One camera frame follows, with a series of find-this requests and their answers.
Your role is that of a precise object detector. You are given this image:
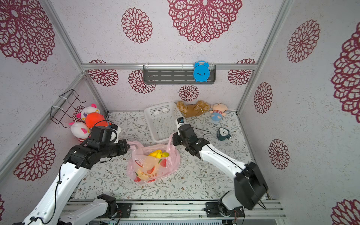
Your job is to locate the yellow banana bunch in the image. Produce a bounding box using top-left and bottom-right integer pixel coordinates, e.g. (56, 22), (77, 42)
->
(149, 150), (169, 158)

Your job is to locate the pink plastic bag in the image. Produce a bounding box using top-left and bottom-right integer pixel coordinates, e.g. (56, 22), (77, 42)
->
(127, 139), (181, 184)

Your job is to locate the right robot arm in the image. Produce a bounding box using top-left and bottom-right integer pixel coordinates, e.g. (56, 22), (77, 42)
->
(172, 117), (268, 217)

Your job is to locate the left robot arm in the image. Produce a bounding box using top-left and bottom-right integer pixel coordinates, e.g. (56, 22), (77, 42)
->
(21, 124), (130, 225)

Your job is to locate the brown teddy bear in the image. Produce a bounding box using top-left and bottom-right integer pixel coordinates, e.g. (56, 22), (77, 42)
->
(176, 100), (211, 118)

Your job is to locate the white pink plush lower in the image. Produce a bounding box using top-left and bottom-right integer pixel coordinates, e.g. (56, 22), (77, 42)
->
(69, 122), (91, 143)

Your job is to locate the white pink plush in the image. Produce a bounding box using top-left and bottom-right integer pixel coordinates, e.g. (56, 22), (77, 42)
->
(69, 122), (91, 143)
(73, 104), (100, 122)

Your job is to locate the red plush toy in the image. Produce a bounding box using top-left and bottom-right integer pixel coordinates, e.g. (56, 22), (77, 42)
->
(85, 112), (112, 129)

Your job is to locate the white plastic basket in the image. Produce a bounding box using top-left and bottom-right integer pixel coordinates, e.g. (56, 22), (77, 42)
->
(144, 102), (182, 143)

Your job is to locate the white pink plush upper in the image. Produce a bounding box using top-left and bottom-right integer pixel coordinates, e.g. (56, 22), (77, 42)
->
(73, 104), (100, 122)

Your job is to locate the small doll blue outfit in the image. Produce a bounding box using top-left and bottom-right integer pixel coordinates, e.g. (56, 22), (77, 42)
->
(209, 103), (228, 122)

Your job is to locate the blue alarm clock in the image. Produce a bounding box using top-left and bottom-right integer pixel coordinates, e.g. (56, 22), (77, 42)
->
(193, 61), (210, 82)

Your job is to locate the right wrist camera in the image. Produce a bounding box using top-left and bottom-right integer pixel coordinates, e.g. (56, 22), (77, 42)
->
(176, 117), (186, 128)

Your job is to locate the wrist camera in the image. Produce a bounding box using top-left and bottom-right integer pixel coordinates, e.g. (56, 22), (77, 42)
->
(176, 117), (186, 128)
(110, 124), (121, 143)

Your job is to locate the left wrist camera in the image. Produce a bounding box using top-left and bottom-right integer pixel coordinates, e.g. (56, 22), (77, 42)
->
(110, 124), (121, 143)

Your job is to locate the black wire rack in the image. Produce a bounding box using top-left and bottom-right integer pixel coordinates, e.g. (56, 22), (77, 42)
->
(49, 89), (85, 129)

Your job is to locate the grey wall shelf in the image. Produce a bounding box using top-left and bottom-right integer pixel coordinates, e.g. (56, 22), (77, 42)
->
(142, 66), (216, 85)

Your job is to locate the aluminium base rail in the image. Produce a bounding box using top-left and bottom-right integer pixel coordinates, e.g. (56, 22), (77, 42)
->
(60, 199), (287, 221)

